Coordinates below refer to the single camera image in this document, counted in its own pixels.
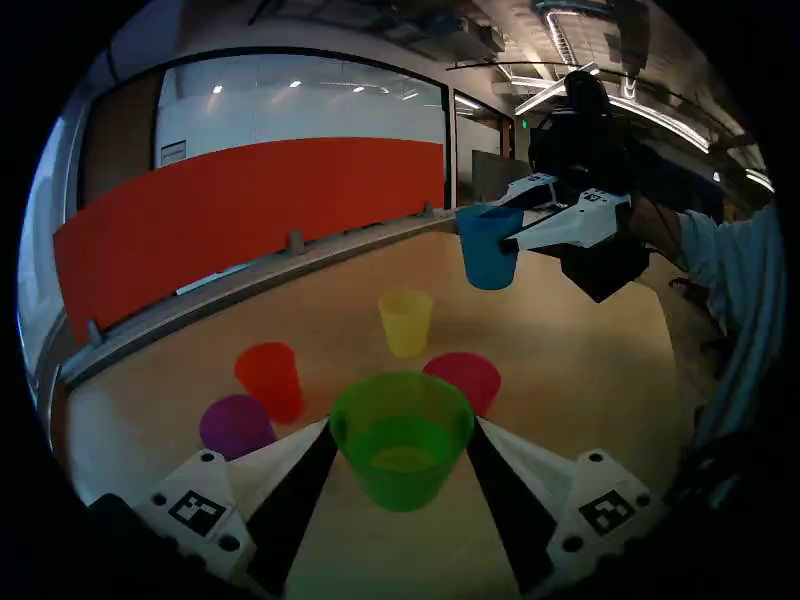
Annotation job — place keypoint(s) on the pink plastic cup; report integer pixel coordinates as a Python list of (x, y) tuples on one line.
[(465, 378)]

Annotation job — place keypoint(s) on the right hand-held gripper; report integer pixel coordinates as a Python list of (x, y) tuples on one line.
[(581, 150)]

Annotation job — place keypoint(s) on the green plastic cup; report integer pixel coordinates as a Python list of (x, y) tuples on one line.
[(400, 437)]

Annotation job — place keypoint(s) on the person's right forearm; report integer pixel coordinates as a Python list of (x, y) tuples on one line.
[(734, 262)]

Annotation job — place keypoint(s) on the yellow plastic cup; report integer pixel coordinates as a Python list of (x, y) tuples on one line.
[(406, 322)]

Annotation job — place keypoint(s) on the person's right hand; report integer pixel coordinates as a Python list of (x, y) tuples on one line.
[(656, 228)]

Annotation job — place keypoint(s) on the blue plastic cup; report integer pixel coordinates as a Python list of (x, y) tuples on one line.
[(486, 250)]

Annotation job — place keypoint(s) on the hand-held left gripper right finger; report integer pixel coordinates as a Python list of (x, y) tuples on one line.
[(562, 487)]

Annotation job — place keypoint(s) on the red plastic cup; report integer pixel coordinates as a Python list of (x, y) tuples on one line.
[(272, 381)]

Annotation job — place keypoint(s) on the purple plastic cup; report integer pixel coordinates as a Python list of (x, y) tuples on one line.
[(234, 428)]

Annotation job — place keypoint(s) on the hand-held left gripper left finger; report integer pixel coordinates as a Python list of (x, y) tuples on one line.
[(206, 481)]

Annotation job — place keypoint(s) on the red desk screen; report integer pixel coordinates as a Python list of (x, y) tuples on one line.
[(250, 212)]

